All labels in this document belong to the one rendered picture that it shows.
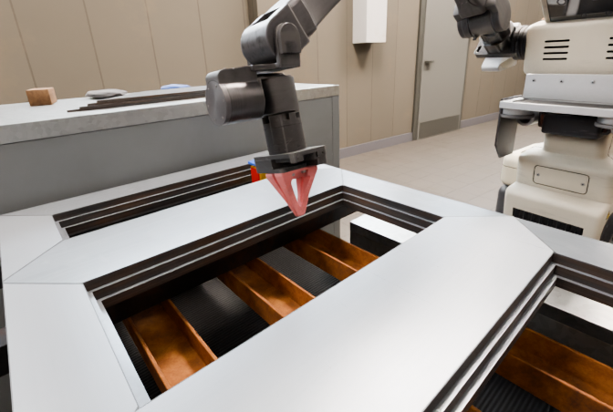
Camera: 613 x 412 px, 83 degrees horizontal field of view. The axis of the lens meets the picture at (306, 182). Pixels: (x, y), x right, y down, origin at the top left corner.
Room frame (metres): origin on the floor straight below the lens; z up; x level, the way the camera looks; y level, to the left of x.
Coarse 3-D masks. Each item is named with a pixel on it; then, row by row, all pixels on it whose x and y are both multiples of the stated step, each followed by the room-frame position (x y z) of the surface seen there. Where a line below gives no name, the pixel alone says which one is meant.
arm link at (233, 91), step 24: (288, 24) 0.49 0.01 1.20; (288, 48) 0.48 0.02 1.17; (216, 72) 0.45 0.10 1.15; (240, 72) 0.46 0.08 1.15; (264, 72) 0.52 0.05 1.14; (216, 96) 0.45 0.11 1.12; (240, 96) 0.44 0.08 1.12; (264, 96) 0.47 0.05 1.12; (216, 120) 0.45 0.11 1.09; (240, 120) 0.45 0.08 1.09
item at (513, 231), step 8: (464, 216) 0.60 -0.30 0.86; (472, 216) 0.59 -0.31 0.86; (480, 216) 0.59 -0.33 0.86; (488, 216) 0.59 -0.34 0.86; (472, 224) 0.56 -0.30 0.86; (480, 224) 0.56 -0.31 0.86; (488, 224) 0.56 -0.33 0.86; (496, 224) 0.56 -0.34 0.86; (504, 224) 0.56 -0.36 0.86; (512, 224) 0.56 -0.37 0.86; (496, 232) 0.53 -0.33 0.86; (504, 232) 0.53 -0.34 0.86; (512, 232) 0.53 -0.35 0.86; (520, 232) 0.52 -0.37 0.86; (528, 232) 0.52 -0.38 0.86; (520, 240) 0.50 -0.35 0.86; (528, 240) 0.50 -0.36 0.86; (536, 240) 0.50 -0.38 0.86; (544, 248) 0.47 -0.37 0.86
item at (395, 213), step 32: (160, 192) 0.84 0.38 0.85; (192, 192) 0.88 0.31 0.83; (352, 192) 0.77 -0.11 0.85; (64, 224) 0.69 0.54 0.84; (96, 224) 0.72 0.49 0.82; (256, 224) 0.63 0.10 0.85; (288, 224) 0.67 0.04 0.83; (416, 224) 0.63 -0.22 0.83; (160, 256) 0.51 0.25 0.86; (192, 256) 0.54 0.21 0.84; (224, 256) 0.57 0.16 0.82; (96, 288) 0.44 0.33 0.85; (128, 288) 0.46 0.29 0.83; (544, 288) 0.42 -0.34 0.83; (576, 288) 0.42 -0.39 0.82; (608, 288) 0.40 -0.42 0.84; (512, 320) 0.34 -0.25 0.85; (480, 352) 0.29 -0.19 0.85; (448, 384) 0.25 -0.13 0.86; (480, 384) 0.27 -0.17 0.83
